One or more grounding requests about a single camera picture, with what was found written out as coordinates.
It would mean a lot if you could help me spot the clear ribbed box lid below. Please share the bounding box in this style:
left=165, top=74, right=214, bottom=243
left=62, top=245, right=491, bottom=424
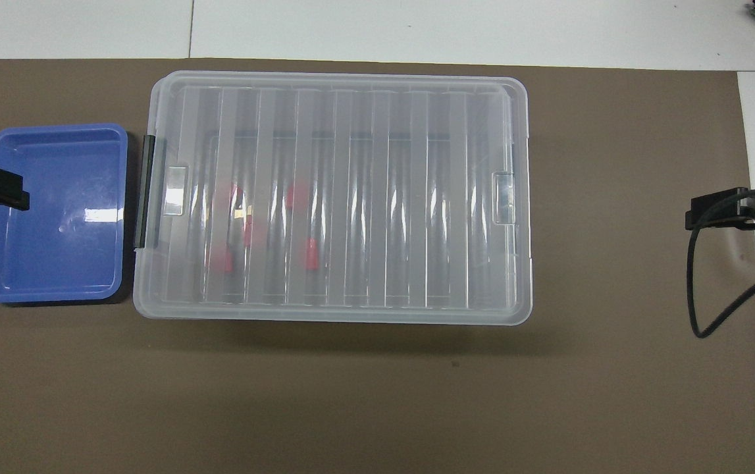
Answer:
left=134, top=70, right=534, bottom=325

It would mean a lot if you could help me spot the blue plastic tray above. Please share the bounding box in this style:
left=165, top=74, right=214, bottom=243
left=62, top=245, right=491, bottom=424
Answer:
left=0, top=123, right=129, bottom=305

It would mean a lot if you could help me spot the clear plastic storage box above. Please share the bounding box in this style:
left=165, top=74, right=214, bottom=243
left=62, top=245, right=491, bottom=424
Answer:
left=132, top=71, right=534, bottom=325

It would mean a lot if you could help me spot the brown table mat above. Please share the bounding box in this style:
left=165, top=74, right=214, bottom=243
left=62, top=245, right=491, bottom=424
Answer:
left=0, top=58, right=755, bottom=474

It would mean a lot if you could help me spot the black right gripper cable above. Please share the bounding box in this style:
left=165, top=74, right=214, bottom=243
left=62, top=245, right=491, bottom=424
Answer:
left=689, top=186, right=755, bottom=339

